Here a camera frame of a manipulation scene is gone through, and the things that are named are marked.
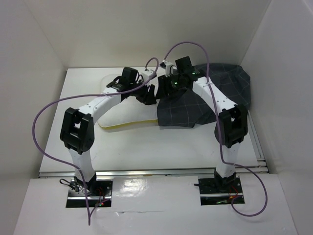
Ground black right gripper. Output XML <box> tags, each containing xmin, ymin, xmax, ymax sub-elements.
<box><xmin>156</xmin><ymin>72</ymin><xmax>184</xmax><ymax>99</ymax></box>

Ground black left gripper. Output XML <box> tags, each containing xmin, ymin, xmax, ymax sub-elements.
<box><xmin>129</xmin><ymin>79</ymin><xmax>157</xmax><ymax>106</ymax></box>

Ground white pillow with yellow edge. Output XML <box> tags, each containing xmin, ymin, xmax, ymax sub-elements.
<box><xmin>97</xmin><ymin>73</ymin><xmax>162</xmax><ymax>133</ymax></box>

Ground dark grey checked pillowcase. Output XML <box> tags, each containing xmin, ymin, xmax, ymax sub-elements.
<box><xmin>157</xmin><ymin>63</ymin><xmax>251</xmax><ymax>128</ymax></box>

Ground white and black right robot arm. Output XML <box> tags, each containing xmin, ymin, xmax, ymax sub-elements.
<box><xmin>156</xmin><ymin>56</ymin><xmax>247</xmax><ymax>192</ymax></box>

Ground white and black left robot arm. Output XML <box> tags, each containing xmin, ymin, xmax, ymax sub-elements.
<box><xmin>60</xmin><ymin>67</ymin><xmax>157</xmax><ymax>195</ymax></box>

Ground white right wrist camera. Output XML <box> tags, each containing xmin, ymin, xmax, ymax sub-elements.
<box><xmin>159</xmin><ymin>60</ymin><xmax>177</xmax><ymax>77</ymax></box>

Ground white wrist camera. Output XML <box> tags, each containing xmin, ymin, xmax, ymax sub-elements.
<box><xmin>159</xmin><ymin>60</ymin><xmax>177</xmax><ymax>77</ymax></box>
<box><xmin>141</xmin><ymin>70</ymin><xmax>156</xmax><ymax>82</ymax></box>

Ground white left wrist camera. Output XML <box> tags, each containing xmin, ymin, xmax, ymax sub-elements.
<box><xmin>141</xmin><ymin>70</ymin><xmax>156</xmax><ymax>82</ymax></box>

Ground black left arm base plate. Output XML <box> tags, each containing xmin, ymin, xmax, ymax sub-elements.
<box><xmin>59</xmin><ymin>179</ymin><xmax>113</xmax><ymax>208</ymax></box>

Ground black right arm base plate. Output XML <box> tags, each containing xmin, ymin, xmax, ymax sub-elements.
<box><xmin>194</xmin><ymin>177</ymin><xmax>245</xmax><ymax>206</ymax></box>

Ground aluminium frame rail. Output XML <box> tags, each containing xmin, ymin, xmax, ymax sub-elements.
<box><xmin>39</xmin><ymin>120</ymin><xmax>268</xmax><ymax>178</ymax></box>

